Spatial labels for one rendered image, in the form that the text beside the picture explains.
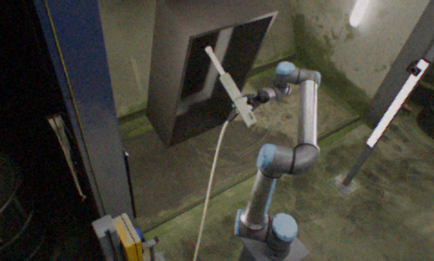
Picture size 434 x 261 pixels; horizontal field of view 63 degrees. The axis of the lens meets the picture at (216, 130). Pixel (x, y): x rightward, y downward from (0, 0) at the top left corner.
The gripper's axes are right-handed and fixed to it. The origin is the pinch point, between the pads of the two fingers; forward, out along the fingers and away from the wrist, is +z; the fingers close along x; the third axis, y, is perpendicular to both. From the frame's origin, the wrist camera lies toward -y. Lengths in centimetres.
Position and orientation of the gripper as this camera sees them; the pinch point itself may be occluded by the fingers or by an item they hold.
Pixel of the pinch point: (237, 107)
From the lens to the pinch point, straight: 184.4
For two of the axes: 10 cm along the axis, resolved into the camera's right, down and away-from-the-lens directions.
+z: -8.0, 3.7, -4.7
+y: -3.5, 3.6, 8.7
